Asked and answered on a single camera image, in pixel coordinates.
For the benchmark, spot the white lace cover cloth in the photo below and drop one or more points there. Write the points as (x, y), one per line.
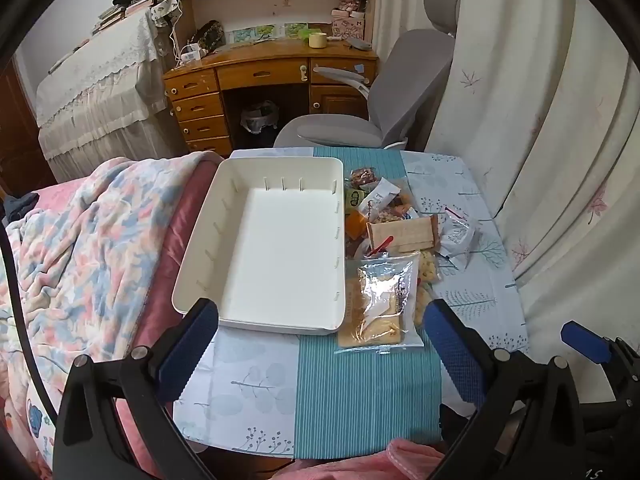
(100, 90)

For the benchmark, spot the red white barcode packet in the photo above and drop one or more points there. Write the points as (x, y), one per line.
(377, 248)

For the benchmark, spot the white charger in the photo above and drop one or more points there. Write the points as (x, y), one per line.
(192, 53)

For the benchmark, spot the green picture card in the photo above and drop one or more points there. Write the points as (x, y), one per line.
(245, 35)
(296, 29)
(266, 32)

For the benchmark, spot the pink cloth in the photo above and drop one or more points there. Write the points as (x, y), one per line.
(360, 462)

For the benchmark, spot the large clear cracker packet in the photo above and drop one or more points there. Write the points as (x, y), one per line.
(380, 300)

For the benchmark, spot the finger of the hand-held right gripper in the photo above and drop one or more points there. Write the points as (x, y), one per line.
(585, 342)

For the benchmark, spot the dark floral pouch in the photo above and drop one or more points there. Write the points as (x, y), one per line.
(206, 36)

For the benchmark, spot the white plastic storage tray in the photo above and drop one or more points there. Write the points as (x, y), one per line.
(280, 250)

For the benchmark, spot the cream cup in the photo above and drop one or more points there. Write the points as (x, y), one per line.
(317, 40)

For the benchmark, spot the white packet with label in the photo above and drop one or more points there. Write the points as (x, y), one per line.
(385, 191)

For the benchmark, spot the grey office chair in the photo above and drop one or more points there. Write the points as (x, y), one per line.
(415, 75)

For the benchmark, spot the wooden desk hutch shelf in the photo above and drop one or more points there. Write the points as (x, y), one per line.
(280, 7)

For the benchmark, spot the orange snack packet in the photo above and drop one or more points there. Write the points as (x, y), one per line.
(355, 225)

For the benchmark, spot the floral fabric bag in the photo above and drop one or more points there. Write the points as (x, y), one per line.
(165, 9)

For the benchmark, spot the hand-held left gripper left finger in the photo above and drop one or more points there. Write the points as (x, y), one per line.
(190, 347)

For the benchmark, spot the stack of books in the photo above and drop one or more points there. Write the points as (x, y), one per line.
(117, 15)

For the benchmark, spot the trash bin with bag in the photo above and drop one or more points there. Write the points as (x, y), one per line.
(259, 119)

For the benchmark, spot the tan wafer box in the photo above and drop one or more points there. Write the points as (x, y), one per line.
(405, 232)

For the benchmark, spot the dark wooden wardrobe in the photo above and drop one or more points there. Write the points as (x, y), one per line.
(20, 135)

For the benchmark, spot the floral blanket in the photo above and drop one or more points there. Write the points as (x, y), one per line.
(85, 260)

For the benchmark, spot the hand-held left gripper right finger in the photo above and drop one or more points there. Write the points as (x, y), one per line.
(452, 355)

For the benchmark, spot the grey case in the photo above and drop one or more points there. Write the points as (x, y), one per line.
(359, 43)

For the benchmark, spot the pink patterned box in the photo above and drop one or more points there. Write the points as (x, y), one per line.
(347, 27)

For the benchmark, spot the wooden desk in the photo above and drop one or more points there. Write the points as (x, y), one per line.
(260, 75)

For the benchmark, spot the leaf print curtain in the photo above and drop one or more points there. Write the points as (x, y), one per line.
(540, 135)

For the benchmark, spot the leaf patterned tablecloth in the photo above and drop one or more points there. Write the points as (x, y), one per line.
(360, 400)

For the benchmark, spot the doll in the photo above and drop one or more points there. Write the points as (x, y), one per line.
(351, 0)

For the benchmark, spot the green snack packet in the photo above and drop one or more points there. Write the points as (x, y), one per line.
(354, 198)

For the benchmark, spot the pink bed sheet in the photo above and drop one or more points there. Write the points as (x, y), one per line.
(170, 250)

